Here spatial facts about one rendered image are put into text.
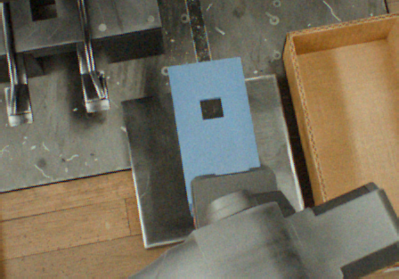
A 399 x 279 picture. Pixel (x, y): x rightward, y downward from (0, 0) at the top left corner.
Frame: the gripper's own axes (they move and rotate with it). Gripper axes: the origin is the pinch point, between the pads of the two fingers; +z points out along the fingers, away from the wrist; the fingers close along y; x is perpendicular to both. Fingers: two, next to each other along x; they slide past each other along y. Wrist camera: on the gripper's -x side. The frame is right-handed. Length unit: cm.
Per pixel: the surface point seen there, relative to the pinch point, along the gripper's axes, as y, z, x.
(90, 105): 8.6, 12.4, 11.3
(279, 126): 3.1, 15.8, -7.8
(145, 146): 2.8, 16.4, 6.5
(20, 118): 8.2, 12.6, 18.3
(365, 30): 11.7, 16.7, -18.2
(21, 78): 12.0, 14.2, 17.7
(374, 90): 5.0, 17.9, -18.9
